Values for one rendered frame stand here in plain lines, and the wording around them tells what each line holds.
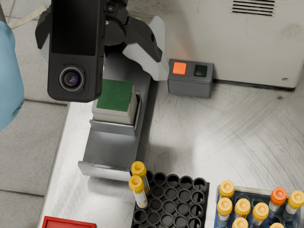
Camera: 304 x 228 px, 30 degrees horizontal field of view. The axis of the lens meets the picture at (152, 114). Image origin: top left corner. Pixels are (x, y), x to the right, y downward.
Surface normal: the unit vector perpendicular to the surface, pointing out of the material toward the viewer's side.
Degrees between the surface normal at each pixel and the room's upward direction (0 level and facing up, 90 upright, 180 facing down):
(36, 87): 0
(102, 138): 0
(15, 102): 92
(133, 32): 90
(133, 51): 90
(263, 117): 0
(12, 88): 80
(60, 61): 31
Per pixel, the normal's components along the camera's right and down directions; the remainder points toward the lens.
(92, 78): -0.13, 0.11
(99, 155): -0.07, -0.41
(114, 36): -0.17, 0.90
